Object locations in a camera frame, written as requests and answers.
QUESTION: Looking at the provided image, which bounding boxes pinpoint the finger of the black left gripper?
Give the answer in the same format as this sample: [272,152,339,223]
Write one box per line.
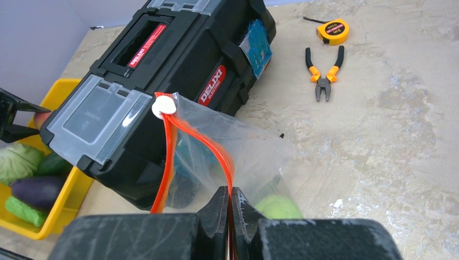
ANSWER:
[1,88,50,122]
[1,125,40,143]

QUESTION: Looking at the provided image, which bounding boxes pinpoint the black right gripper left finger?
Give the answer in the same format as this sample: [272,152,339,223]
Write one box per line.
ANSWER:
[49,186,229,259]

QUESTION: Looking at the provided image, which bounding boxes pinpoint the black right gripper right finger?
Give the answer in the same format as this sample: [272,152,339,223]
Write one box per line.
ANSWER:
[232,187,402,259]

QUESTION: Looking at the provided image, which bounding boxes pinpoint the pink peach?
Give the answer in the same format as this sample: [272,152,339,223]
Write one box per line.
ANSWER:
[33,111,52,130]

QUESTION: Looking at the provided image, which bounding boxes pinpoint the small green cabbage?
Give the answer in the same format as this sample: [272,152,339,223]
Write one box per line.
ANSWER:
[255,195,303,219]

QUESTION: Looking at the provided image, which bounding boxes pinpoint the dark green avocado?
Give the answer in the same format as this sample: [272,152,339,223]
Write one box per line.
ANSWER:
[34,152,73,177]

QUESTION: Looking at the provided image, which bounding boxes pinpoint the purple eggplant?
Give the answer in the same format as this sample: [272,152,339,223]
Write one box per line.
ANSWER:
[10,176,67,213]

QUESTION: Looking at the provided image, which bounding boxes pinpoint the light green leaf vegetable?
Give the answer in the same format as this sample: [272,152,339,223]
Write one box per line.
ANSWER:
[4,197,48,227]

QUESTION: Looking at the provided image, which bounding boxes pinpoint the clear zip top bag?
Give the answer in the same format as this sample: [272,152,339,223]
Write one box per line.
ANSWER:
[149,92,305,260]

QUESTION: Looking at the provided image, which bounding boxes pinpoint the pale green cabbage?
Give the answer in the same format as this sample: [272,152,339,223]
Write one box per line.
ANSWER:
[1,142,45,186]

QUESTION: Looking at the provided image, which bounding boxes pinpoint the yellow plastic tray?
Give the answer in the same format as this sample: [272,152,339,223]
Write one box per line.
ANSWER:
[1,79,93,240]

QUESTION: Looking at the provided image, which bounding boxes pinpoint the black plastic toolbox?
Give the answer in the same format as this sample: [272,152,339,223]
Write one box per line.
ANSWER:
[40,1,276,210]

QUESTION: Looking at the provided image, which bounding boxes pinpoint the yellow tape measure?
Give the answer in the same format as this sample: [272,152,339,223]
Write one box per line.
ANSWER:
[303,16,350,46]

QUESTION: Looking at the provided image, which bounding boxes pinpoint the orange handled pliers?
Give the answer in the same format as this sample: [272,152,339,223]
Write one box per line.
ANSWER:
[305,45,345,102]

